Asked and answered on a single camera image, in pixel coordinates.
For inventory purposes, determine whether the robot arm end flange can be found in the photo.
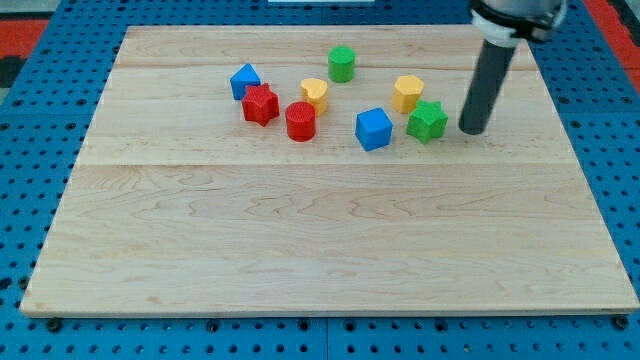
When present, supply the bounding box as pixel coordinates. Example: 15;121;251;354
468;0;568;48

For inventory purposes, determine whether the yellow heart block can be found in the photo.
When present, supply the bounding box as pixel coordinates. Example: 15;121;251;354
300;78;328;117

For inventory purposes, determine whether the red cylinder block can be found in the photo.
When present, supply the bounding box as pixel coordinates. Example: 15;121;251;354
285;101;316;142

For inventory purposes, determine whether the blue cube block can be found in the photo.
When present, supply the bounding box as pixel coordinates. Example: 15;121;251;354
355;107;393;151

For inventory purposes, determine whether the red star block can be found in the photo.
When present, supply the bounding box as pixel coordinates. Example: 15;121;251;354
241;83;280;127

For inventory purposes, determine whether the wooden board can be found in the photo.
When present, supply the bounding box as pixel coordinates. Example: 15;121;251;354
21;25;639;318

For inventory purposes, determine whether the green star block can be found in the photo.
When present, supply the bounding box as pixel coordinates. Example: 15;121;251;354
406;100;448;144

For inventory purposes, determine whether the green cylinder block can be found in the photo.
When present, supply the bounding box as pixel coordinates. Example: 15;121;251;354
328;45;356;83

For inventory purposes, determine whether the yellow hexagon block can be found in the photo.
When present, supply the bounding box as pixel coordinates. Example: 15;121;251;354
391;75;424;114

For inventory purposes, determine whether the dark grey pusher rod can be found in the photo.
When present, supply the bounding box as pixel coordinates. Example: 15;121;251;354
458;41;515;135

